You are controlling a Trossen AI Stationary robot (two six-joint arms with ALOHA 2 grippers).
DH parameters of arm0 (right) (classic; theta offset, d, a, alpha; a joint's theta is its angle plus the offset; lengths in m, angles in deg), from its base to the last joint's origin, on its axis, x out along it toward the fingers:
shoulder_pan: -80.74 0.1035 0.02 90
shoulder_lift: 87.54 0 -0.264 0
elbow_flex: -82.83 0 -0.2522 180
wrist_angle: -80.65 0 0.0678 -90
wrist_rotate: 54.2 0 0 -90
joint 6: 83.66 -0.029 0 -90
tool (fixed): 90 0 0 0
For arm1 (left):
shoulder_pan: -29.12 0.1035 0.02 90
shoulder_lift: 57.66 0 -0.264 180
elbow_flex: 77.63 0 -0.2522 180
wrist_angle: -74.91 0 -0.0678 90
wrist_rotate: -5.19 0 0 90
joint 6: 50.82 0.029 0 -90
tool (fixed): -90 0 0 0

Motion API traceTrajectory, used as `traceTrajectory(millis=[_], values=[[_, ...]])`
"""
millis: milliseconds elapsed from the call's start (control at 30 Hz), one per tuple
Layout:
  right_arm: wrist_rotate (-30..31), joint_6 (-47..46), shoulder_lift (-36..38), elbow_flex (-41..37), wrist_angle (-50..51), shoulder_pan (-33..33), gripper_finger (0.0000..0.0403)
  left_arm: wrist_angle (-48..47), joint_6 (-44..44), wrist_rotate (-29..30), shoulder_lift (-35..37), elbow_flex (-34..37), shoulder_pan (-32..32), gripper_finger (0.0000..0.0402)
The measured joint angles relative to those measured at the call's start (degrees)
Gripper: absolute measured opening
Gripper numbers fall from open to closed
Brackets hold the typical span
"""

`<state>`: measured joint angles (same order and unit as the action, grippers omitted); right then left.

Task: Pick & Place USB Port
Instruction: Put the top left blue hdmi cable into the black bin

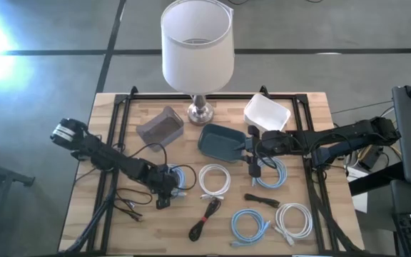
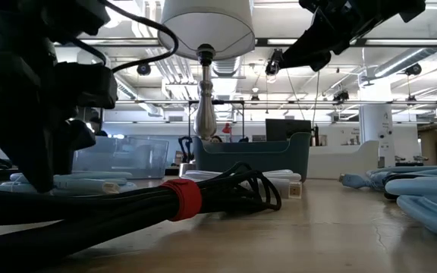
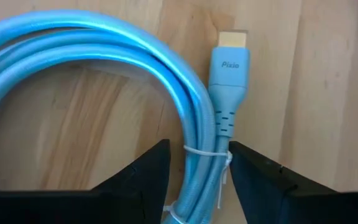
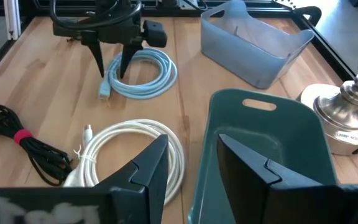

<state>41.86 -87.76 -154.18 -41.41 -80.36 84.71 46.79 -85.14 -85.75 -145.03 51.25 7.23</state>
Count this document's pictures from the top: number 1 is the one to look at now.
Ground dark blue plastic bin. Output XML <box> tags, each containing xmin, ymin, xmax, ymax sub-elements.
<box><xmin>197</xmin><ymin>123</ymin><xmax>248</xmax><ymax>164</ymax></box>

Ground black power box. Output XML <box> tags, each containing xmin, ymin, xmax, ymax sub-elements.
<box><xmin>357</xmin><ymin>144</ymin><xmax>384</xmax><ymax>171</ymax></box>

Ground white lamp shade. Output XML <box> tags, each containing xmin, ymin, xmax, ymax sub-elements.
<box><xmin>160</xmin><ymin>0</ymin><xmax>235</xmax><ymax>96</ymax></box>

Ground clear plastic bin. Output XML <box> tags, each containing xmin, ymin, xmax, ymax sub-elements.
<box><xmin>136</xmin><ymin>106</ymin><xmax>185</xmax><ymax>153</ymax></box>

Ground light blue cable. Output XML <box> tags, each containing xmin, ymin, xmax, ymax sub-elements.
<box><xmin>229</xmin><ymin>208</ymin><xmax>272</xmax><ymax>248</ymax></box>
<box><xmin>251</xmin><ymin>156</ymin><xmax>288</xmax><ymax>190</ymax></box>
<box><xmin>166</xmin><ymin>163</ymin><xmax>189</xmax><ymax>199</ymax></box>

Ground black cable with red strap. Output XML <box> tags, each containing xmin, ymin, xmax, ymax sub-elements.
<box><xmin>188</xmin><ymin>198</ymin><xmax>223</xmax><ymax>243</ymax></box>

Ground thin black brown wire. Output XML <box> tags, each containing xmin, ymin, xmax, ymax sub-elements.
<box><xmin>114</xmin><ymin>187</ymin><xmax>153</xmax><ymax>223</ymax></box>

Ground silver lamp base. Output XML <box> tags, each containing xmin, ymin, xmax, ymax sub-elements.
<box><xmin>186</xmin><ymin>94</ymin><xmax>215</xmax><ymax>126</ymax></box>

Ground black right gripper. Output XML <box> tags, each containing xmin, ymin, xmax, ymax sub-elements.
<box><xmin>233</xmin><ymin>124</ymin><xmax>293</xmax><ymax>178</ymax></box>

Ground small black cable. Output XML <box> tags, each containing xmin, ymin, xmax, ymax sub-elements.
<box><xmin>243</xmin><ymin>193</ymin><xmax>281</xmax><ymax>209</ymax></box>

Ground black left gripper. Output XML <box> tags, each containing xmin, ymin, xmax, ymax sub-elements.
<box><xmin>143</xmin><ymin>163</ymin><xmax>181</xmax><ymax>211</ymax></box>

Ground white cable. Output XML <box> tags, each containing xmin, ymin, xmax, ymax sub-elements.
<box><xmin>273</xmin><ymin>202</ymin><xmax>314</xmax><ymax>247</ymax></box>
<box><xmin>198</xmin><ymin>163</ymin><xmax>232</xmax><ymax>201</ymax></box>

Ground white plastic bin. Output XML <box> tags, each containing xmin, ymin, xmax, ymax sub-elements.
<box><xmin>243</xmin><ymin>93</ymin><xmax>292</xmax><ymax>133</ymax></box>

